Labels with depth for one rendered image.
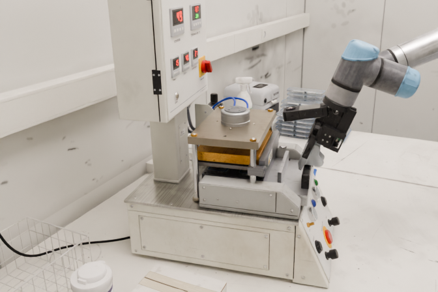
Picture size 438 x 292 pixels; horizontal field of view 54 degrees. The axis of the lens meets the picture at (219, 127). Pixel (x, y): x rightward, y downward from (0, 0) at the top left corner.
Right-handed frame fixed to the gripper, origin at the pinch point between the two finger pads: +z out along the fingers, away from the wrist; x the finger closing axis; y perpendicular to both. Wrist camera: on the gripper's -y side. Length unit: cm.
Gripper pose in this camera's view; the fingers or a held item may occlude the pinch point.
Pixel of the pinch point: (299, 164)
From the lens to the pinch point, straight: 117.3
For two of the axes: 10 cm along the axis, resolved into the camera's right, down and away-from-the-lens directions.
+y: 9.1, 3.9, -1.4
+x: 2.8, -3.2, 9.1
